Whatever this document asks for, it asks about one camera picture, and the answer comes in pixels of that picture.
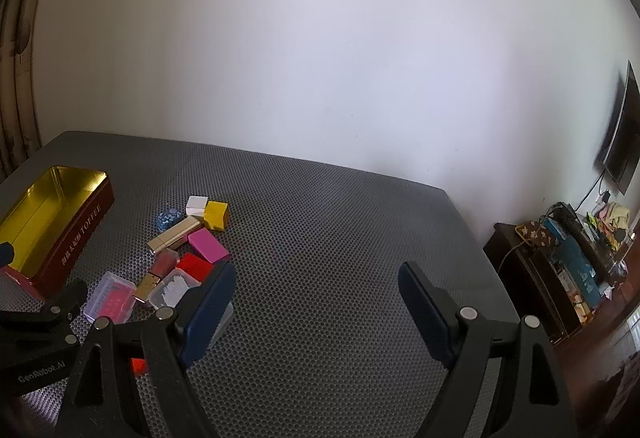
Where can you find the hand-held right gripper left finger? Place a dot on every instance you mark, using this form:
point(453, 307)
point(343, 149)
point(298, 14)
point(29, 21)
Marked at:
point(207, 323)

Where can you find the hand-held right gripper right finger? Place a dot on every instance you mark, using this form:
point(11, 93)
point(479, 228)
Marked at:
point(425, 308)

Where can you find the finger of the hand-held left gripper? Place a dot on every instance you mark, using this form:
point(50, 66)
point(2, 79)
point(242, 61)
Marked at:
point(5, 254)
point(50, 313)

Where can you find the clear box white contents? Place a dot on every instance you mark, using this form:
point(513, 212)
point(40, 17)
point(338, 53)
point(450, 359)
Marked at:
point(172, 292)

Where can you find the dark red block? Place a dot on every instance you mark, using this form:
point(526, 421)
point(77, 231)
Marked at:
point(196, 266)

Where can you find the clear box pink contents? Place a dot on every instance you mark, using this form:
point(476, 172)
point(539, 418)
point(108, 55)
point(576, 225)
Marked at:
point(110, 300)

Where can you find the red tin box gold inside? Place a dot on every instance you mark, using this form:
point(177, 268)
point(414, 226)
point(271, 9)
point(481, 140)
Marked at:
point(75, 238)

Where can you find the pink lip gloss gold cap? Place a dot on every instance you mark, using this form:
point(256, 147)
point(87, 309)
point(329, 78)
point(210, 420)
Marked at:
point(162, 265)

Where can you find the pink block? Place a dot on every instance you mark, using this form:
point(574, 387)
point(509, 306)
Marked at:
point(209, 245)

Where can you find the rounded orange-red box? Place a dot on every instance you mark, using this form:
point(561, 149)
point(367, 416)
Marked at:
point(138, 366)

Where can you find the long gold bar case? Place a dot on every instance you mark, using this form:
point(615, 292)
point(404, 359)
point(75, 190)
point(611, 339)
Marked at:
point(175, 235)

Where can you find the yellow block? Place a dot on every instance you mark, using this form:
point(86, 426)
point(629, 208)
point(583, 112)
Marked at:
point(216, 216)

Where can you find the blue patterned block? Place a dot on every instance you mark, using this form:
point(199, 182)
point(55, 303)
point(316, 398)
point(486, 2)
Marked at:
point(168, 219)

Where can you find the white block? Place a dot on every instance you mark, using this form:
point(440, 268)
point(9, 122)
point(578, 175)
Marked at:
point(196, 204)

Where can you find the dark wooden television cabinet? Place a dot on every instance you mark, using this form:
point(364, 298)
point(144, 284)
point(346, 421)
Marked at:
point(530, 288)

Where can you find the grey honeycomb mat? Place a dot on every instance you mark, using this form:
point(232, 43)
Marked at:
point(325, 243)

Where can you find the brown floral cloth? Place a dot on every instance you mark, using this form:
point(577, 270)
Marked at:
point(537, 235)

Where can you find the blue cardboard box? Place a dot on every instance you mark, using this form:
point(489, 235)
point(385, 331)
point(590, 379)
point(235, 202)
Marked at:
point(575, 263)

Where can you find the beige leaf-print curtain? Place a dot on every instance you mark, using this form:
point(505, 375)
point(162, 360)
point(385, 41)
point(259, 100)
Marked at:
point(20, 67)

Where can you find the pile of coloured cloths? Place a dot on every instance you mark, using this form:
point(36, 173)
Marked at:
point(614, 217)

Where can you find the black wall television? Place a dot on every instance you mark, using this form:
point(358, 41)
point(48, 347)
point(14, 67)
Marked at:
point(622, 132)

